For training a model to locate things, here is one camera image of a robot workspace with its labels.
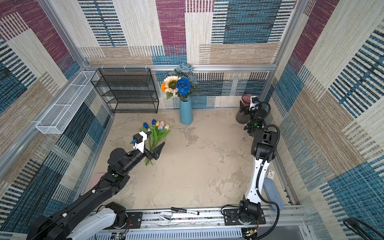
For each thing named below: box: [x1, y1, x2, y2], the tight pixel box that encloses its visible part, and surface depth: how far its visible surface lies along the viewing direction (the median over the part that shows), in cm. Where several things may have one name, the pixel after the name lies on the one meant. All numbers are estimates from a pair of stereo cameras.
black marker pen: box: [170, 207, 200, 216], surface depth 77 cm
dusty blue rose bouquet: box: [168, 63, 199, 91], surface depth 89 cm
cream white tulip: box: [152, 124, 172, 151], surface depth 109 cm
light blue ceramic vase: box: [179, 97, 194, 125], surface depth 107 cm
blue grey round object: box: [263, 178, 285, 211], surface depth 79 cm
